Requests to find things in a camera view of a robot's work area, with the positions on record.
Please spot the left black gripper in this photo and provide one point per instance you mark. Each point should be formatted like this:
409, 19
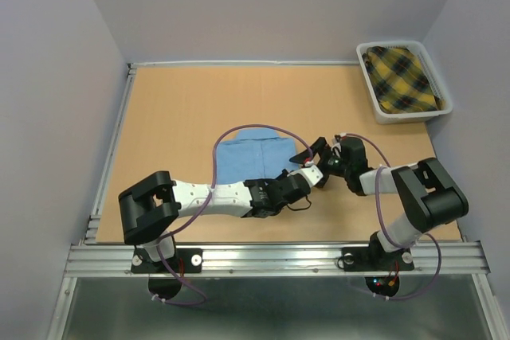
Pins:
282, 176

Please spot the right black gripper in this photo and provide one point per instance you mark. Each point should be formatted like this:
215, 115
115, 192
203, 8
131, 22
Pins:
321, 146

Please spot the light blue long sleeve shirt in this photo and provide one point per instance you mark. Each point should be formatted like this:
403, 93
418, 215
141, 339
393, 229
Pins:
253, 154

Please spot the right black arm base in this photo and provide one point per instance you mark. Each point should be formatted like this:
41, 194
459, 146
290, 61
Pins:
372, 259

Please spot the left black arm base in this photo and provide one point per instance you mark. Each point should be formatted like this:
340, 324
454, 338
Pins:
184, 261

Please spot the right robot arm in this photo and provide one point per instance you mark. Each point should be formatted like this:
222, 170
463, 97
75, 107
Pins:
428, 194

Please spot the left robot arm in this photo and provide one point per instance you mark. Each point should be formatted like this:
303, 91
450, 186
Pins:
150, 206

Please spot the yellow plaid shirt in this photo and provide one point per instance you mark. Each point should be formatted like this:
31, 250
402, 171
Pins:
398, 80

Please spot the white plastic basket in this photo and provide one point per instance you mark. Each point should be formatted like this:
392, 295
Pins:
438, 86

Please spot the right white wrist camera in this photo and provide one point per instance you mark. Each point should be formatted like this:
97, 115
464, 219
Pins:
338, 146

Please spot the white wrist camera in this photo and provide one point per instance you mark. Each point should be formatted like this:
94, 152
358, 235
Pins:
338, 146
312, 174

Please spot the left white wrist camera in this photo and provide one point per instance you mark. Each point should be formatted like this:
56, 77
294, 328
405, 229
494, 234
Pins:
312, 174

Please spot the aluminium mounting rail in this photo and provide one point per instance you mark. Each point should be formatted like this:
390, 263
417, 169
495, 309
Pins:
263, 260

